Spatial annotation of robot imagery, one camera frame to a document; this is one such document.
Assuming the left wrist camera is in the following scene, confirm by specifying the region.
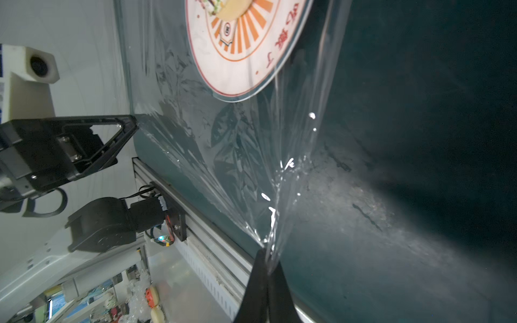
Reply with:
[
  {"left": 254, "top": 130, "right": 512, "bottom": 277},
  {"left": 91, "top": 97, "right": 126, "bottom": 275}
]
[{"left": 1, "top": 44, "right": 60, "bottom": 123}]

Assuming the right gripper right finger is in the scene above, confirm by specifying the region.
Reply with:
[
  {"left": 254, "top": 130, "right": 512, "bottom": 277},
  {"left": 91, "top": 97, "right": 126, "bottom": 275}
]
[{"left": 267, "top": 262, "right": 302, "bottom": 323}]

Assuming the round patterned plate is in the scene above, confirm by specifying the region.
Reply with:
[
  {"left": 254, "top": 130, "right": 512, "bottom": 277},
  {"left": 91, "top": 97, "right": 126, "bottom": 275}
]
[{"left": 184, "top": 0, "right": 313, "bottom": 102}]

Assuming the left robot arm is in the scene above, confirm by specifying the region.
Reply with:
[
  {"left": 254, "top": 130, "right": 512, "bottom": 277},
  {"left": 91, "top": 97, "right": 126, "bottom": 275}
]
[{"left": 1, "top": 115, "right": 165, "bottom": 318}]

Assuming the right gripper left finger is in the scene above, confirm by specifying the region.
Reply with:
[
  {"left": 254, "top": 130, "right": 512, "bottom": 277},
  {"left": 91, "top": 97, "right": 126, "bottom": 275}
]
[{"left": 233, "top": 249, "right": 269, "bottom": 323}]

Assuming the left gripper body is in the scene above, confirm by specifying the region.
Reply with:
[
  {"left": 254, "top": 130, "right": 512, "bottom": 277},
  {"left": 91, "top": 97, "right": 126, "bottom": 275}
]
[{"left": 1, "top": 119, "right": 101, "bottom": 202}]

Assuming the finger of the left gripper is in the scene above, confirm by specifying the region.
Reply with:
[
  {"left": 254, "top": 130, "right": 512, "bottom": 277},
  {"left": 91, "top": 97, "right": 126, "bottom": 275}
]
[{"left": 61, "top": 115, "right": 138, "bottom": 178}]

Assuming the clear plastic wrap sheet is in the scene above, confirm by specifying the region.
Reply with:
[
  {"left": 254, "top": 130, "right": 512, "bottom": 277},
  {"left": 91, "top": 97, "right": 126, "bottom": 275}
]
[{"left": 115, "top": 1, "right": 351, "bottom": 269}]

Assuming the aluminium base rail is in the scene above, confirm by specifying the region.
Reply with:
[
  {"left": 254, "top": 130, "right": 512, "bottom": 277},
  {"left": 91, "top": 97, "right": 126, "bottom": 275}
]
[{"left": 131, "top": 157, "right": 324, "bottom": 323}]

